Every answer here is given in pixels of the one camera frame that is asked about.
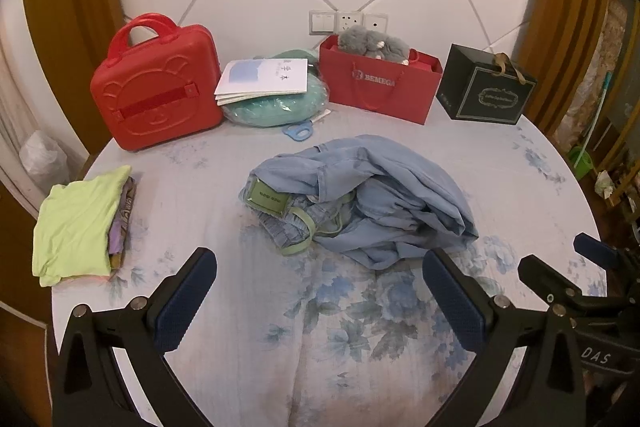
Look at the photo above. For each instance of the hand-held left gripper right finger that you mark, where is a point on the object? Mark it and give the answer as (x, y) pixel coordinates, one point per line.
(455, 302)

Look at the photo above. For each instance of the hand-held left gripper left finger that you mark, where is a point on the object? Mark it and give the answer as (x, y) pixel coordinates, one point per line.
(185, 302)

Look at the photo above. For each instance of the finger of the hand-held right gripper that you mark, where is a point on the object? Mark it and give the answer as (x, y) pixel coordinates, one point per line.
(595, 249)
(537, 272)

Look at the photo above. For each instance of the blue denim pants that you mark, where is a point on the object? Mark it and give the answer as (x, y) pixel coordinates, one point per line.
(400, 187)

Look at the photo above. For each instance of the stack of folded clothes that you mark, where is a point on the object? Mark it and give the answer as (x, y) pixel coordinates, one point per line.
(75, 227)

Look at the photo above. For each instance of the green bucket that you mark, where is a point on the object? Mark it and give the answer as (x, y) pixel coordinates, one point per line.
(580, 164)

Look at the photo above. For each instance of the folded purple garment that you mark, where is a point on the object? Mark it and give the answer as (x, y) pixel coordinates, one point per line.
(119, 232)

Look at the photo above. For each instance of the folded olive patterned garment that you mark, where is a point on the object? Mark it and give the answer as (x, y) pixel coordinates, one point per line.
(129, 202)

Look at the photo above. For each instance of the black gift bag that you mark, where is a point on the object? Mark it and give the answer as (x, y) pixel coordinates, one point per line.
(490, 97)

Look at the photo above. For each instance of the white plastic bag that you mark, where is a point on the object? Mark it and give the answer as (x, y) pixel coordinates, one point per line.
(42, 157)

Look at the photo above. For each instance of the teal pillow in plastic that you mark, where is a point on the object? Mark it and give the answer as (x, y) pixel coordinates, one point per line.
(270, 109)

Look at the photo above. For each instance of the red paper bag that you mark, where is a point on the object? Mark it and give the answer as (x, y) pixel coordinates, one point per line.
(380, 97)

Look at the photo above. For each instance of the red bear-embossed suitcase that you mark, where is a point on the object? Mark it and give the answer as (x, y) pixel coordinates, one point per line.
(150, 72)

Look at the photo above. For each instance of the white booklets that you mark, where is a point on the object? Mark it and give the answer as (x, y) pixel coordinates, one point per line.
(270, 79)

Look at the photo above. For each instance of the grey plush toy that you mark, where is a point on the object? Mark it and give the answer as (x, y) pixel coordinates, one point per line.
(360, 39)

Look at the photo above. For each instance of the white wall socket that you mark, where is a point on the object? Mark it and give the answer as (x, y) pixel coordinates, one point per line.
(347, 21)
(376, 21)

